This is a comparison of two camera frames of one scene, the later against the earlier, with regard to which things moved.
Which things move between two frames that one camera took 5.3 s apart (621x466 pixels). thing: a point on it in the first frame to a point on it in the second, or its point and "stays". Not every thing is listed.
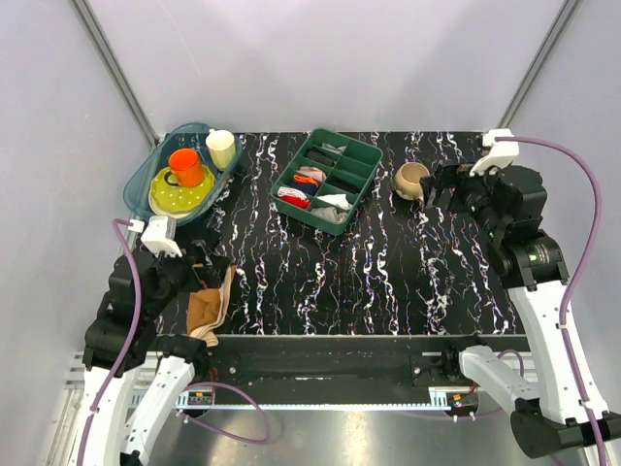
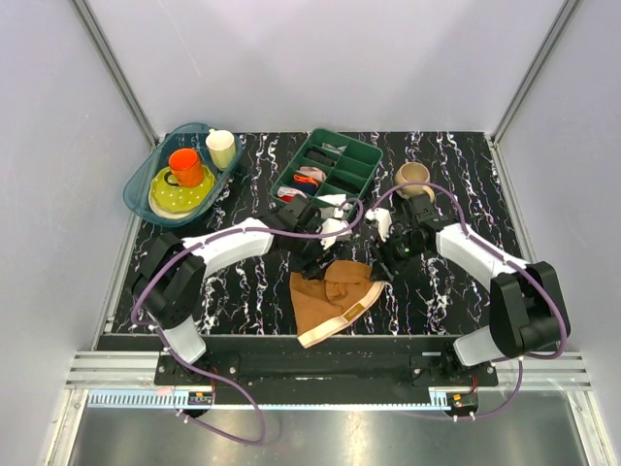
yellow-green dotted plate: (176, 201) stays
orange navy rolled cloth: (305, 183) stays
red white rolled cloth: (293, 196) stays
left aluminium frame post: (117, 74) stays
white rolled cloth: (339, 199) stays
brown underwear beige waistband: (206, 311) to (323, 306)
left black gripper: (208, 274) to (309, 267)
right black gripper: (448, 175) to (378, 261)
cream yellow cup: (221, 147) stays
